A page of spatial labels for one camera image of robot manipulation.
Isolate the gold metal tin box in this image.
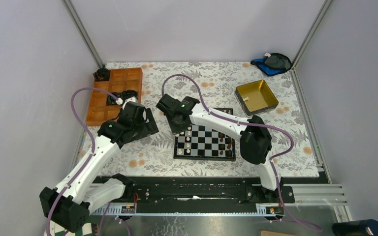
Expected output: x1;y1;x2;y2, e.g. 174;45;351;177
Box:
235;80;279;117

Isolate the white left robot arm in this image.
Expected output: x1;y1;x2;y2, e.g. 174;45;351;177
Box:
39;101;158;233

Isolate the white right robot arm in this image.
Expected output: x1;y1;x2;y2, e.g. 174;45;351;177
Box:
156;94;282;203

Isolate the black white chess board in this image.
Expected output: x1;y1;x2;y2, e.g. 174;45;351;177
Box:
173;124;236;162

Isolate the dark chess pieces row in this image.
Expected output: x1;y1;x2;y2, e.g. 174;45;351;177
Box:
218;132;233;158

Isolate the green white rolled chess mat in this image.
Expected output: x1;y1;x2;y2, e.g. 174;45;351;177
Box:
50;221;95;236

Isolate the dark rolled cloth in tray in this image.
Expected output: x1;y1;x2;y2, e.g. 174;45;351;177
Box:
106;89;138;106

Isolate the floral white table mat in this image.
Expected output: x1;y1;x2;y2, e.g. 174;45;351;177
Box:
101;62;319;177

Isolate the orange wooden divided tray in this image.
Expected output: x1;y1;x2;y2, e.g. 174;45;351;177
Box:
86;67;143;126

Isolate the dark rolled cloth corner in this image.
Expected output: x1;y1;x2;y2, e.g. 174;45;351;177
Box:
93;68;111;82

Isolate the blue black cloth bundle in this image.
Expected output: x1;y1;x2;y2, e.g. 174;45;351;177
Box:
251;53;292;76

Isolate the dark cylinder bottle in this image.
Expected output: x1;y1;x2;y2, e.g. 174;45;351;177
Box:
332;219;378;236

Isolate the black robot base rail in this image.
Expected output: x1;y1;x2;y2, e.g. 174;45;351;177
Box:
94;176;296;214

